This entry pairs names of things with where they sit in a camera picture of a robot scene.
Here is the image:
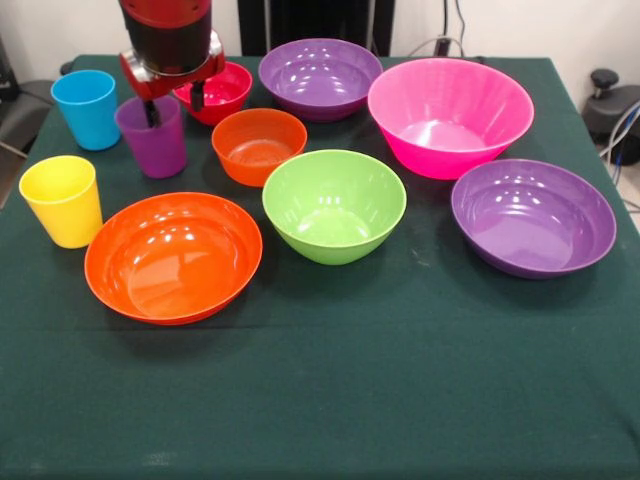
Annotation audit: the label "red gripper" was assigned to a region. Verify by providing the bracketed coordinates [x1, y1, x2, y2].
[118, 29, 227, 129]

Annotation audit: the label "purple plastic cup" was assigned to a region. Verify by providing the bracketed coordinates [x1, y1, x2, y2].
[114, 94, 189, 180]

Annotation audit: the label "blue plastic cup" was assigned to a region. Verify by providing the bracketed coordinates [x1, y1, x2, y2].
[50, 69, 123, 152]

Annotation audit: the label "small orange bowl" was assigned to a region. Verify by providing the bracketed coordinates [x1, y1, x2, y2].
[211, 107, 309, 189]

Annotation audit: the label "large pink bowl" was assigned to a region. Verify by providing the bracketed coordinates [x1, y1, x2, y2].
[367, 57, 536, 181]

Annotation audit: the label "small red bowl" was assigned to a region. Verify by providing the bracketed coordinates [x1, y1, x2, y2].
[172, 61, 254, 127]

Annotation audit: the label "purple bowl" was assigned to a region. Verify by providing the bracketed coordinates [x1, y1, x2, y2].
[257, 38, 385, 124]
[450, 158, 618, 280]

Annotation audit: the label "black chair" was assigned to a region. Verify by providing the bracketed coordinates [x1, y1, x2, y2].
[0, 34, 54, 159]

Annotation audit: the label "large orange bowl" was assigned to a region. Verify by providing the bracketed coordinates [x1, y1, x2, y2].
[83, 191, 264, 327]

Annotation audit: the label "yellow plastic cup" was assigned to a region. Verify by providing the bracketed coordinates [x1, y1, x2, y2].
[18, 155, 104, 250]

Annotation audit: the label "green bowl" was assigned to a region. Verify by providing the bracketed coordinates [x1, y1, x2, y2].
[261, 148, 408, 266]

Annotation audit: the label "dark green table cloth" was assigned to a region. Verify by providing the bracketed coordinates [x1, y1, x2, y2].
[0, 53, 640, 480]

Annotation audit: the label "black equipment with knob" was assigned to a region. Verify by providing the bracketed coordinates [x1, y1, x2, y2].
[582, 68, 640, 166]

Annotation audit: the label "grey cable with plug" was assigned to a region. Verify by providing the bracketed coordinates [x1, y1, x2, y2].
[407, 34, 467, 59]

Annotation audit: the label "black hanging cable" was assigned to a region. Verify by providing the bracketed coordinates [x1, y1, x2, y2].
[452, 0, 469, 56]

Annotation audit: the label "grey and blue cables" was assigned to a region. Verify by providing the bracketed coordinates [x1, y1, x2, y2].
[597, 99, 640, 166]

